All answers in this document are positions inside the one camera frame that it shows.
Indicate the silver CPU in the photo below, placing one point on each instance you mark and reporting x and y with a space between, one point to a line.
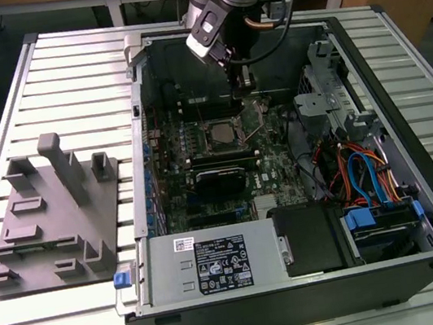
222 132

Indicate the black plastic bay cover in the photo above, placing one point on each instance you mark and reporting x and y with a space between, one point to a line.
311 238

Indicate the copper bent tube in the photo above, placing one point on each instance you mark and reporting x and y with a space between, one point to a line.
256 25

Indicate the round coin battery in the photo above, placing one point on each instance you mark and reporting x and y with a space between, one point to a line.
265 105

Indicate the silver metal drive cage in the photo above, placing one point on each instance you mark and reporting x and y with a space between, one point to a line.
315 107

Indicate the black RAM stick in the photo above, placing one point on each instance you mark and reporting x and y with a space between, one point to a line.
220 157

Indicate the green motherboard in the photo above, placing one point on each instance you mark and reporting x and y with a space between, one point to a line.
278 161

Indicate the black graphics card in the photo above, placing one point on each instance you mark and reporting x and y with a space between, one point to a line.
219 182

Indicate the small silver heatsink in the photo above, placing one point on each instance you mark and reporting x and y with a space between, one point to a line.
266 202

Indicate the hard disk in blue carrier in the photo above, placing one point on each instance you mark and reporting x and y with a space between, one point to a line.
379 227

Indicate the grey power supply unit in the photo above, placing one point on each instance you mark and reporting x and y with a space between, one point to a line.
168 273

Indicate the grey parts rack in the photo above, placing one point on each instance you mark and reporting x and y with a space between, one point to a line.
65 219

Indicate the blue case latch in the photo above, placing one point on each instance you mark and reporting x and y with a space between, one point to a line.
120 280

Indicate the black PC case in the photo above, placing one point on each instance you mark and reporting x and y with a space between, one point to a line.
265 311

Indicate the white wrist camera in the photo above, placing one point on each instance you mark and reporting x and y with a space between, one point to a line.
202 45

